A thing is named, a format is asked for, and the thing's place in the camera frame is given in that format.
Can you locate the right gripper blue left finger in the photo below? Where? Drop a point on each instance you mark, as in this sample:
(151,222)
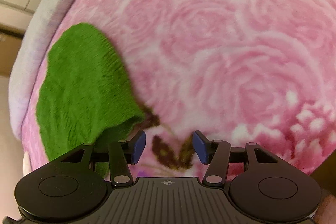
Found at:
(123,153)

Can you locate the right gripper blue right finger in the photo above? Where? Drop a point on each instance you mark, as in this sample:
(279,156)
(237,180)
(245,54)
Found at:
(216,155)

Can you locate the green knitted sweater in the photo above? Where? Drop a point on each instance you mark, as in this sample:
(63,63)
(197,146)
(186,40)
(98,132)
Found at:
(86,96)

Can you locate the pink floral bed blanket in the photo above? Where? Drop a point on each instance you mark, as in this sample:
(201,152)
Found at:
(242,71)

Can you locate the grey striped quilt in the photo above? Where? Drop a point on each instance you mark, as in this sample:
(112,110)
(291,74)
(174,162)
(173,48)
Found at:
(36,40)

